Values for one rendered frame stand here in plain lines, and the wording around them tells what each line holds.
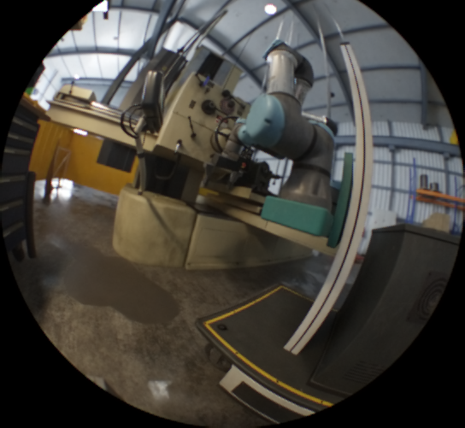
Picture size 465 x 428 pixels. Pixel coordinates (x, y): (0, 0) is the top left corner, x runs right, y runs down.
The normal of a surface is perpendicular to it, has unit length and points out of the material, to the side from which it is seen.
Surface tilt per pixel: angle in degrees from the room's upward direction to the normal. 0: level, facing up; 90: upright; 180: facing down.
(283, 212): 90
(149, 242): 90
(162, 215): 90
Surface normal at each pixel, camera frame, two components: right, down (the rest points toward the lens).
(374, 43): -0.42, 0.90
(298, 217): -0.68, -0.22
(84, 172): 0.58, 0.15
